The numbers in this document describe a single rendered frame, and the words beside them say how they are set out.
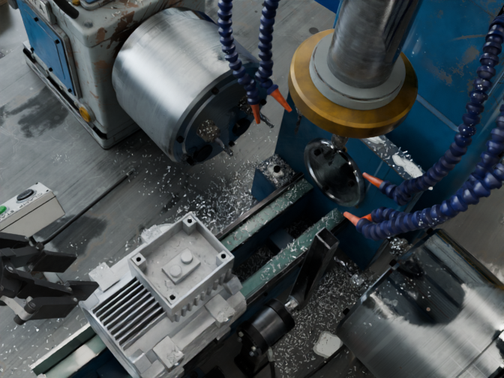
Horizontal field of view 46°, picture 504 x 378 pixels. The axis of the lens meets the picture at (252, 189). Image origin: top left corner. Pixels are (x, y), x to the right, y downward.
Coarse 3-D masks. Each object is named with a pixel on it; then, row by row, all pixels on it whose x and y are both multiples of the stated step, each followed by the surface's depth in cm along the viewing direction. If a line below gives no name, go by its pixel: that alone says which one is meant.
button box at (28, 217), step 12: (36, 192) 98; (48, 192) 97; (12, 204) 98; (24, 204) 96; (36, 204) 96; (48, 204) 97; (60, 204) 99; (0, 216) 95; (12, 216) 94; (24, 216) 95; (36, 216) 96; (48, 216) 98; (60, 216) 99; (0, 228) 94; (12, 228) 95; (24, 228) 96; (36, 228) 97
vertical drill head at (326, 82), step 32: (352, 0) 69; (384, 0) 66; (416, 0) 67; (320, 32) 86; (352, 32) 72; (384, 32) 70; (320, 64) 80; (352, 64) 76; (384, 64) 75; (320, 96) 80; (352, 96) 78; (384, 96) 79; (416, 96) 82; (352, 128) 79; (384, 128) 80
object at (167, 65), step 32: (160, 32) 106; (192, 32) 107; (128, 64) 108; (160, 64) 105; (192, 64) 103; (224, 64) 104; (256, 64) 108; (128, 96) 110; (160, 96) 105; (192, 96) 102; (224, 96) 107; (160, 128) 107; (192, 128) 107; (224, 128) 116; (192, 160) 116
